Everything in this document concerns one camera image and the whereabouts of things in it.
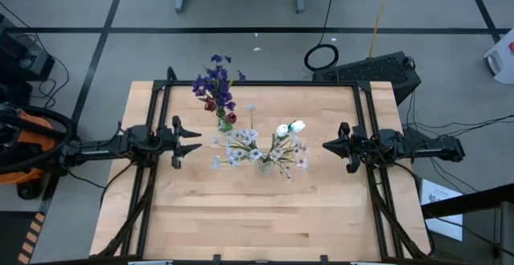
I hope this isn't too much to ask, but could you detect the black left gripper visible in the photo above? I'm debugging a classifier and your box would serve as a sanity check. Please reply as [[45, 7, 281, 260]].
[[158, 115, 203, 170]]

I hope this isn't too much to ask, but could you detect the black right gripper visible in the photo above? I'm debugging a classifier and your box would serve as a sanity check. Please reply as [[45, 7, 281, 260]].
[[323, 121, 377, 174]]

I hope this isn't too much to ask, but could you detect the white artificial flower spray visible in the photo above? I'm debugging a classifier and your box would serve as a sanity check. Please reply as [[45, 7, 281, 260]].
[[267, 134, 310, 182], [211, 103, 264, 170]]

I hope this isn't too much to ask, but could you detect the green glass vase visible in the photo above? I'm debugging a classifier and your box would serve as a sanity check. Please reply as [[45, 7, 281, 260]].
[[216, 108, 235, 134]]

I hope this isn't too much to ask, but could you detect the clear ribbed glass vase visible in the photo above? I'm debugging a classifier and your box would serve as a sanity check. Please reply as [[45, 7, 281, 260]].
[[255, 155, 276, 177]]

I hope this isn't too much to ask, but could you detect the black perforated computer tower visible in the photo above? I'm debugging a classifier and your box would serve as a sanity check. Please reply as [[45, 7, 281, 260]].
[[312, 51, 422, 106]]

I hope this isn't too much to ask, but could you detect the printed paper sheet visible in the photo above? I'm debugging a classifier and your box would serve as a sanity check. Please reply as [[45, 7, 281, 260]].
[[419, 178, 464, 243]]

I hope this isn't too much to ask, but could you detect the black metal beam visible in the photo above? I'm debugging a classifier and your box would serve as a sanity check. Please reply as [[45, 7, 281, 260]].
[[420, 182, 514, 220]]

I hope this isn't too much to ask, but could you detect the orange black shop vacuum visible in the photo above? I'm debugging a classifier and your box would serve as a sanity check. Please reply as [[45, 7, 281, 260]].
[[0, 102, 81, 202]]

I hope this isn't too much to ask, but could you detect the white plastic housing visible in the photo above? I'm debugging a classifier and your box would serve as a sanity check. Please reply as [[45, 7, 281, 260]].
[[483, 26, 514, 85]]

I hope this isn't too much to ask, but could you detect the black equipment box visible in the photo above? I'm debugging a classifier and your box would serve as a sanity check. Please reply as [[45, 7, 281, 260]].
[[0, 14, 56, 105]]

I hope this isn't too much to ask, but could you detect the yellow cable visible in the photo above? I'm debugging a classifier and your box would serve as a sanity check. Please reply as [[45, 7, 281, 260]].
[[368, 0, 398, 59]]

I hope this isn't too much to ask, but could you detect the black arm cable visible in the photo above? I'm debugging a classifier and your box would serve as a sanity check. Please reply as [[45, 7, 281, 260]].
[[425, 112, 514, 133]]

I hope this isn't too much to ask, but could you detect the grey metal post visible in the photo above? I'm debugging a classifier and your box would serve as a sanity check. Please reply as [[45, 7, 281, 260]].
[[496, 202, 514, 265]]

